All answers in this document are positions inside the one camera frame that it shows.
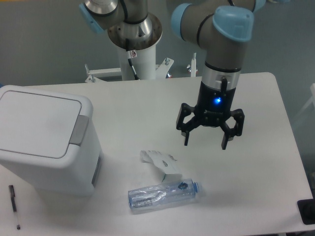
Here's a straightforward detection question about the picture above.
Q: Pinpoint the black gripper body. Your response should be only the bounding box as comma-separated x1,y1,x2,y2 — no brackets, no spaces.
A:
193,81,236,128

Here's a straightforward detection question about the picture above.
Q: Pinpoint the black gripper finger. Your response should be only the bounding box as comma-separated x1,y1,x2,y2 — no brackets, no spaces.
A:
220,109,245,150
175,102,205,147

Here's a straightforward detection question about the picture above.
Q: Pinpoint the white push-lid trash can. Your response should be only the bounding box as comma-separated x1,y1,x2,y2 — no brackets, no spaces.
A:
0,85,101,196

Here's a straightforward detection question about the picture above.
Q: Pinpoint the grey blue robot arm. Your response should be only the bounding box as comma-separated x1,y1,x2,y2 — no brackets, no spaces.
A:
79,0,265,148

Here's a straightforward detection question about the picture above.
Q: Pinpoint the crumpled white paper carton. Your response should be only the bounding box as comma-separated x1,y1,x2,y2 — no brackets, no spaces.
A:
140,150,183,182

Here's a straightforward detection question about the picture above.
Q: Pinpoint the crushed clear plastic bottle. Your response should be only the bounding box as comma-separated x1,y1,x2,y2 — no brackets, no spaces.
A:
128,178,206,214

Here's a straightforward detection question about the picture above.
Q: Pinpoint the black device at table edge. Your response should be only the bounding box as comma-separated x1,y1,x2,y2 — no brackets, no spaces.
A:
297,199,315,225

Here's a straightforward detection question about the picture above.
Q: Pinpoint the black pen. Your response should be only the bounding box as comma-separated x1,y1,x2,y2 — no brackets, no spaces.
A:
8,185,21,230

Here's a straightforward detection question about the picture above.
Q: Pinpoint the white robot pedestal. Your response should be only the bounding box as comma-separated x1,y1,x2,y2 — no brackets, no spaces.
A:
84,13,199,84

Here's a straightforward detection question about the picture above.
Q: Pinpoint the black cable on pedestal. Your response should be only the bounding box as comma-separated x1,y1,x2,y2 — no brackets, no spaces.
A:
125,38,141,81

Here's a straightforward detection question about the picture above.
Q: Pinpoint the white frame at right edge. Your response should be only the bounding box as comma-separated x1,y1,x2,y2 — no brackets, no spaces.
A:
294,83,315,123

